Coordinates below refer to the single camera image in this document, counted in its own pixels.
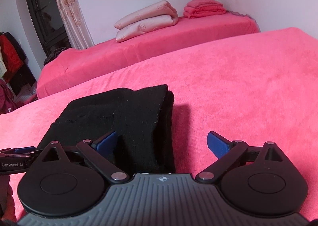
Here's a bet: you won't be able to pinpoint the pink pillow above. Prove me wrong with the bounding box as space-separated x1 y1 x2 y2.
115 15 178 42
114 0 178 30

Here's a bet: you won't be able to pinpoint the near pink bed blanket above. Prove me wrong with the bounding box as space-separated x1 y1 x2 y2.
1 28 317 219

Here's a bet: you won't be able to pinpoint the folded pink blanket stack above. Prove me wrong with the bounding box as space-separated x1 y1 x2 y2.
183 0 227 18

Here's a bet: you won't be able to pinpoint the hanging clothes rack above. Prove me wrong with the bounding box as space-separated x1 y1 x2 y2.
1 32 37 114

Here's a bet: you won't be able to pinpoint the upper pink pillow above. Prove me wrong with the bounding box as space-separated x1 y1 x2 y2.
114 0 178 30

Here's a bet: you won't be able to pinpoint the lower pink pillow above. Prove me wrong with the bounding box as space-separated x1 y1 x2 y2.
115 15 178 42

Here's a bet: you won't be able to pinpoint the far pink bed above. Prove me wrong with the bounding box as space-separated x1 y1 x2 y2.
37 13 260 99

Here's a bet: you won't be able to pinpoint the pink patterned curtain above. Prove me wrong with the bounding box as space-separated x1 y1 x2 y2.
56 0 94 50

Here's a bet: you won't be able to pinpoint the black knit pants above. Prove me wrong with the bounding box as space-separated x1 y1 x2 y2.
38 85 176 174

